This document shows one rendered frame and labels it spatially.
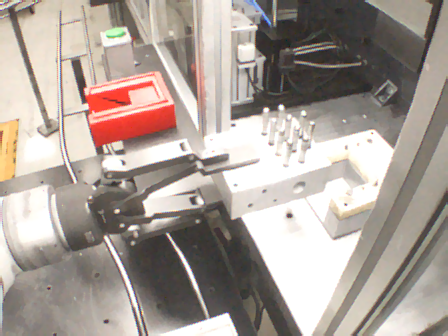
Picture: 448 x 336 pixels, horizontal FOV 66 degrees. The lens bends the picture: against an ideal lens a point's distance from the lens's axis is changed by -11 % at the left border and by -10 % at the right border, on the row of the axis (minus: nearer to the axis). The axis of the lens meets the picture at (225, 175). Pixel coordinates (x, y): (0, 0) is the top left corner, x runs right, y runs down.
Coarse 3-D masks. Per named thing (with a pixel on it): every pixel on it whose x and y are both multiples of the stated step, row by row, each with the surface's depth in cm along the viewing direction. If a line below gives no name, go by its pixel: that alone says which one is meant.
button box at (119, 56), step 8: (104, 32) 77; (104, 40) 74; (112, 40) 74; (120, 40) 74; (128, 40) 74; (104, 48) 73; (112, 48) 73; (120, 48) 74; (128, 48) 75; (112, 56) 75; (120, 56) 75; (128, 56) 76; (112, 64) 76; (120, 64) 77; (128, 64) 77; (136, 64) 81; (112, 72) 77; (120, 72) 78; (128, 72) 78; (112, 80) 78
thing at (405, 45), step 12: (384, 24) 42; (396, 24) 40; (384, 36) 43; (396, 36) 41; (408, 36) 39; (420, 36) 37; (384, 48) 43; (396, 48) 41; (408, 48) 39; (420, 48) 38; (408, 60) 40; (420, 60) 38; (420, 72) 39
